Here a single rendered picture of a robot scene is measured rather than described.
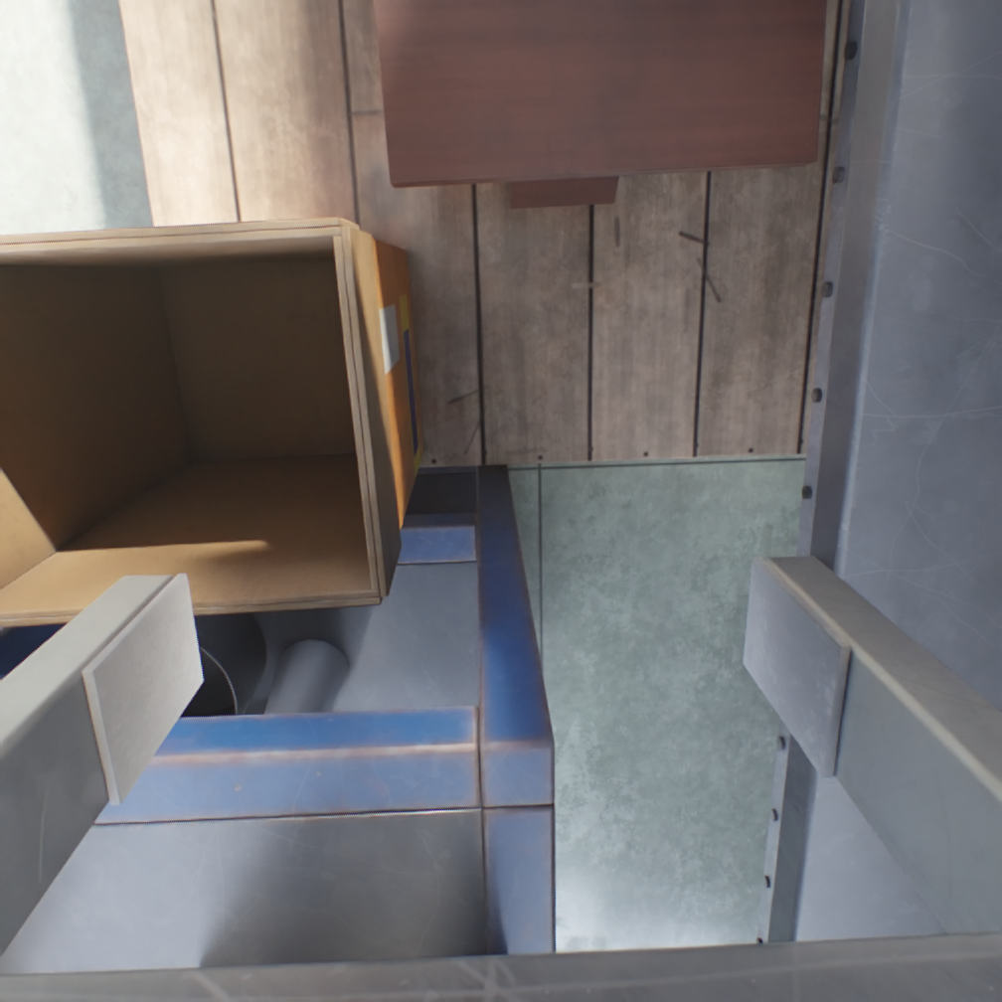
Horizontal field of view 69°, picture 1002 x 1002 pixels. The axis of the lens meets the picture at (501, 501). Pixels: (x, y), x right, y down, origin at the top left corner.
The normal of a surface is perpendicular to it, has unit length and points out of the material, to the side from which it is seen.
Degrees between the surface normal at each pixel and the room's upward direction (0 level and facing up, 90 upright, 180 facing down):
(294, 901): 0
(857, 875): 31
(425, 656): 0
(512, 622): 90
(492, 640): 90
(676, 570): 0
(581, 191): 54
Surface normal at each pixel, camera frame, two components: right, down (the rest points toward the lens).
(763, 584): -1.00, 0.03
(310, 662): 0.17, -0.91
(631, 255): 0.04, 0.29
